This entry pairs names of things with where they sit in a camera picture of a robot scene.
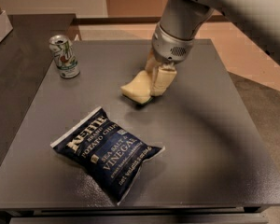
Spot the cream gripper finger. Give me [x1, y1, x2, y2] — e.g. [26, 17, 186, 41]
[150, 63, 177, 96]
[145, 50, 159, 73]

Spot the yellow sponge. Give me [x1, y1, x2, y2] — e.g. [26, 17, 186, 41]
[120, 70, 151, 105]

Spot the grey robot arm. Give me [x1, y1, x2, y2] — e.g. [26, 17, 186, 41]
[146, 0, 280, 90]

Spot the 7up soda can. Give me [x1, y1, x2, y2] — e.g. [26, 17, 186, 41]
[49, 35, 80, 78]

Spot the dark blue potato chip bag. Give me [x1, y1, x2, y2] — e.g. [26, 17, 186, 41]
[50, 107, 163, 203]

